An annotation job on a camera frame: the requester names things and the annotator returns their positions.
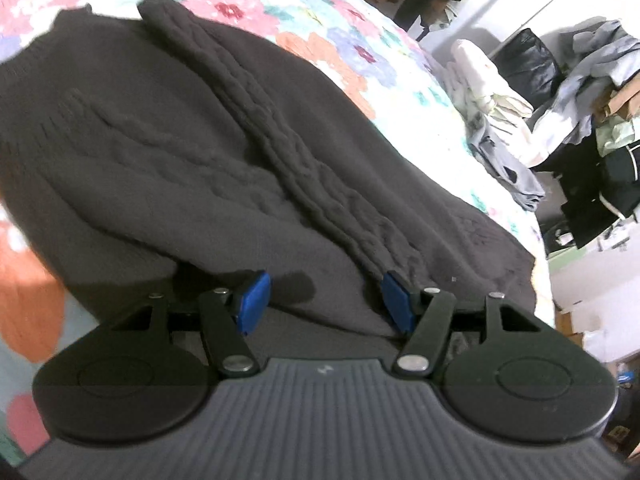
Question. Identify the pile of light clothes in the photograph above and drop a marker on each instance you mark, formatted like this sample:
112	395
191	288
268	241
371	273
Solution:
585	95

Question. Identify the floral bed blanket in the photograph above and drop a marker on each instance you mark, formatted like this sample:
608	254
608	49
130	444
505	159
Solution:
320	15

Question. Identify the grey cloth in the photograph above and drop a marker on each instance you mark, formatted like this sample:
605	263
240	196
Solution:
505	165

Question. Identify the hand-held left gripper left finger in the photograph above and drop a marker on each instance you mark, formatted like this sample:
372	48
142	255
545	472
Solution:
254	301

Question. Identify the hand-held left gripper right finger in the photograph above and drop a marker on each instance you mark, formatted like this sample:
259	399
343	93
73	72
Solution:
396	301

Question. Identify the black bag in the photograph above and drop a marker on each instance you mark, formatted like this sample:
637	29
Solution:
530	62

